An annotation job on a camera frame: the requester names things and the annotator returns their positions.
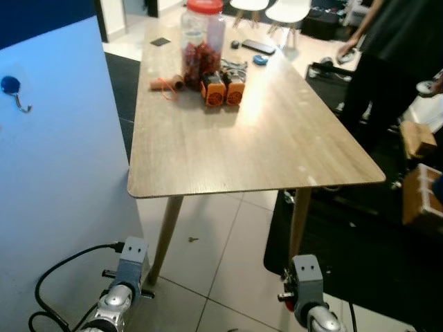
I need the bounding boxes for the brown cardboard tube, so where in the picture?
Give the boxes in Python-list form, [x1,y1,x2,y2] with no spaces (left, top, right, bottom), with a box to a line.
[150,75,184,93]

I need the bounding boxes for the black equipment case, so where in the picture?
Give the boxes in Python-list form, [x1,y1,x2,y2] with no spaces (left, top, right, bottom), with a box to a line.
[307,59,361,116]

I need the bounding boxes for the orange cord loop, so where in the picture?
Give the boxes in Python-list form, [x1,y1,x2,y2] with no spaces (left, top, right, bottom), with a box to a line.
[154,77,181,102]

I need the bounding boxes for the white container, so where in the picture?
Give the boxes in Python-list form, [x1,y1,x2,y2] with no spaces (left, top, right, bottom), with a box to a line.
[405,93,443,132]

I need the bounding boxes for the black floor mat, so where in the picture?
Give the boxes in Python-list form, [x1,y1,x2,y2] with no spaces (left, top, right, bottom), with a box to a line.
[263,188,443,332]

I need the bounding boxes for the black bag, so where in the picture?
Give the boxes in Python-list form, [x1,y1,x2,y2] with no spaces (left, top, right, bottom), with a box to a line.
[301,7,347,39]

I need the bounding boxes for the clear plastic jar red lid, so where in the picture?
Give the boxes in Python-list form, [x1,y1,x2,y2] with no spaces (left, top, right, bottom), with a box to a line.
[180,0,226,88]

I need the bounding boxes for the white hook board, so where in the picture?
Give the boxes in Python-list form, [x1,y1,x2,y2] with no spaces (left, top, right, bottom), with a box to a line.
[0,15,143,332]

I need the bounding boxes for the person's hand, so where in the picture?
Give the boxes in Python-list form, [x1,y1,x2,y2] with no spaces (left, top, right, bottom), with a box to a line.
[337,41,359,64]

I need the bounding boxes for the dark round-knob wall hook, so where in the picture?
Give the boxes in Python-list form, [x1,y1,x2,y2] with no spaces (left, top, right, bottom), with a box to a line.
[1,75,33,114]

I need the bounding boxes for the person in black clothes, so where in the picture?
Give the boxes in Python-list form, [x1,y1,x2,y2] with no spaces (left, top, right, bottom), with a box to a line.
[343,0,443,157]

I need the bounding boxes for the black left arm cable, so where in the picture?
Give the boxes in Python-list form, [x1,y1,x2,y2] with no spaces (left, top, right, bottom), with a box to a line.
[29,242,127,332]

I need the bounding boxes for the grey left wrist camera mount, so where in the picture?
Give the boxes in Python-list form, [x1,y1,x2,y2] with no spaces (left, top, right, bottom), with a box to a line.
[114,237,150,298]

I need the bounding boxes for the black smartphone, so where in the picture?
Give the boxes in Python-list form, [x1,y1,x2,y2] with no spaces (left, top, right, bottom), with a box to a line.
[242,39,276,55]

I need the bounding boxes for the dark carpet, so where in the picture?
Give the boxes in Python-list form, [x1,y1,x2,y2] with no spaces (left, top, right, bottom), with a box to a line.
[104,52,143,164]

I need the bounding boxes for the small wooden crate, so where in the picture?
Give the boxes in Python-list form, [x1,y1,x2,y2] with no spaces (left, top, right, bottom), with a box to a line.
[400,121,438,160]

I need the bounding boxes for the light wooden table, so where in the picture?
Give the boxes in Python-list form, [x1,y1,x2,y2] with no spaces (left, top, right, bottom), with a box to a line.
[127,28,386,288]

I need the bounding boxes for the white chair wooden legs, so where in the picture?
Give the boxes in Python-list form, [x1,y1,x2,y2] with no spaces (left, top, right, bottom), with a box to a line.
[228,0,271,28]
[265,0,312,50]

